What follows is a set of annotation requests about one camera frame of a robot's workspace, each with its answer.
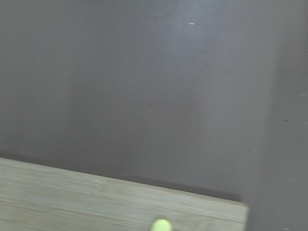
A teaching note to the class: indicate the bamboo cutting board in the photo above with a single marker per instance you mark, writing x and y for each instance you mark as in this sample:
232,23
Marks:
41,198

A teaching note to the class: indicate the yellow plastic knife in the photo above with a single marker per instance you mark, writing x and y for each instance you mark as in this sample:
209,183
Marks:
161,225

